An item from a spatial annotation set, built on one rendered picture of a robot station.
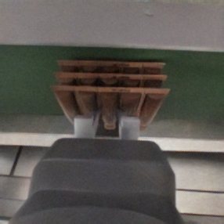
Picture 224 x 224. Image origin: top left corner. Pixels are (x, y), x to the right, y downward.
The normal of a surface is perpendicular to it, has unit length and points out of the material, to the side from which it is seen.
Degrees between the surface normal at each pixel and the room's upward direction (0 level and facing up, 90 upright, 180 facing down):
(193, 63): 2
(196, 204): 90
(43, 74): 2
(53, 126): 90
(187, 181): 90
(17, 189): 90
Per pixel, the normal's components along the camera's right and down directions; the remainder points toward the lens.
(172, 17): 0.02, -0.48
